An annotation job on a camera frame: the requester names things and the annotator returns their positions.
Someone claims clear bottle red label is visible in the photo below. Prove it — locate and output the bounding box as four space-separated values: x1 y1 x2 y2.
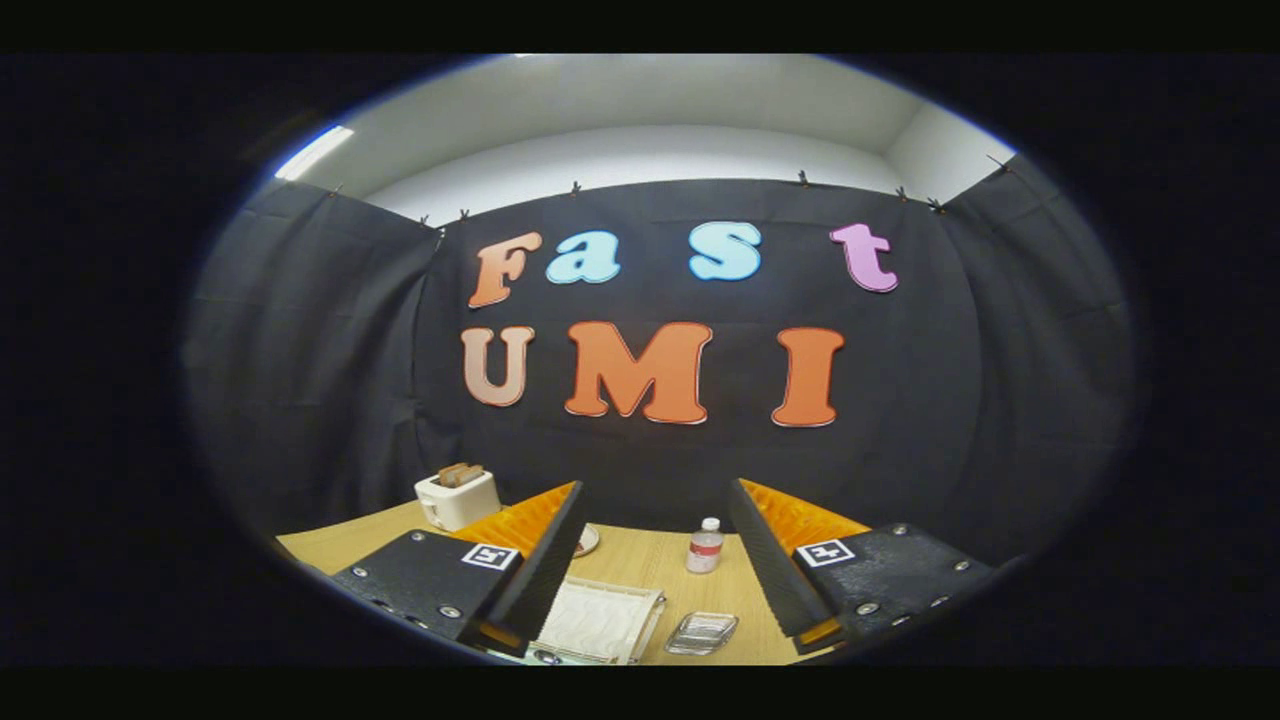
685 517 724 575

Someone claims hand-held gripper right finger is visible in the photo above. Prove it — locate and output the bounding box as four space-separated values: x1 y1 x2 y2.
728 478 996 653

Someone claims row of small cloth clips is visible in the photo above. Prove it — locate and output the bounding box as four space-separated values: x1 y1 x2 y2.
328 152 1013 227

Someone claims black backdrop cloth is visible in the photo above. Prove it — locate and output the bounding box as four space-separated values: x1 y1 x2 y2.
183 152 1136 566

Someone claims white wire dish rack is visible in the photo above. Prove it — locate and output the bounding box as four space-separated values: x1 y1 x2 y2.
525 575 668 666

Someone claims metal wire basket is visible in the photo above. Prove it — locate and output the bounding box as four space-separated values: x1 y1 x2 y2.
664 611 740 657

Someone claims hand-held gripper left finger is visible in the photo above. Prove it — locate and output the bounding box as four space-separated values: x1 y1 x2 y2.
330 480 586 657

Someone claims white toaster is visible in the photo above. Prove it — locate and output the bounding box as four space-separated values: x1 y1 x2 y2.
414 463 503 533

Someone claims white ribbed drain tray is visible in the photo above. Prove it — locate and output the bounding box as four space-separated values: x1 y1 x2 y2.
540 582 661 661

